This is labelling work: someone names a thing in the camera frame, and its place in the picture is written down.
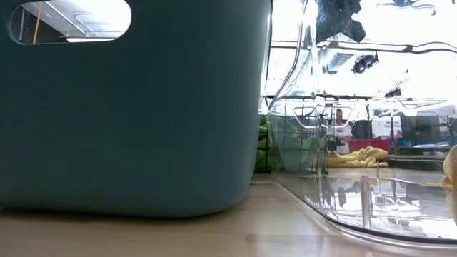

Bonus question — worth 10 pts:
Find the yellow microfiber towel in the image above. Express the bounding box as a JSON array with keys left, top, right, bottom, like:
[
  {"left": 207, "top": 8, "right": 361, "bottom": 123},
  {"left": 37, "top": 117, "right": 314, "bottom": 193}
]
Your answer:
[
  {"left": 424, "top": 143, "right": 457, "bottom": 191},
  {"left": 327, "top": 146, "right": 391, "bottom": 169}
]

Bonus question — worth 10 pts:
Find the green microfiber towel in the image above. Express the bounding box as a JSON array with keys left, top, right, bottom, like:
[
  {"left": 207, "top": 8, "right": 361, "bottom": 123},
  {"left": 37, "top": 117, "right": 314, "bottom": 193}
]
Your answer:
[{"left": 254, "top": 114, "right": 328, "bottom": 174}]

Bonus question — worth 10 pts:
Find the person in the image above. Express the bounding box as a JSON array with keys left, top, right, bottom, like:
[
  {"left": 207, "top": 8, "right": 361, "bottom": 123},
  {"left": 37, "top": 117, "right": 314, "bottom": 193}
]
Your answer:
[{"left": 333, "top": 108, "right": 356, "bottom": 155}]

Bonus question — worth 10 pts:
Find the clear plastic bin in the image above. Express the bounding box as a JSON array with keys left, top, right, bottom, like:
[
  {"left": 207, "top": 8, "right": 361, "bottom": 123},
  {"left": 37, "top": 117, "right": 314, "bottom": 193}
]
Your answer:
[{"left": 266, "top": 0, "right": 457, "bottom": 251}]

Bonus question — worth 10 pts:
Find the teal plastic basket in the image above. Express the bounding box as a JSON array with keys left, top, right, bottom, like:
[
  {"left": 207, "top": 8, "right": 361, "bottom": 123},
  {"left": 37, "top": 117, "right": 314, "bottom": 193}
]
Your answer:
[{"left": 0, "top": 0, "right": 273, "bottom": 219}]

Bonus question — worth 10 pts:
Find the black aluminium table frame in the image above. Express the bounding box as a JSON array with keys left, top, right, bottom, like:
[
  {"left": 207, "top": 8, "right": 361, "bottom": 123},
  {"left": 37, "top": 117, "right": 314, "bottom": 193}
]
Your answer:
[{"left": 385, "top": 153, "right": 447, "bottom": 173}]

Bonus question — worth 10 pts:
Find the yellow cable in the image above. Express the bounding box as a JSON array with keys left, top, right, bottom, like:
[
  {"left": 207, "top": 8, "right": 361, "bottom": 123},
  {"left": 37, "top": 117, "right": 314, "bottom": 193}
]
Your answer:
[{"left": 32, "top": 1, "right": 44, "bottom": 46}]

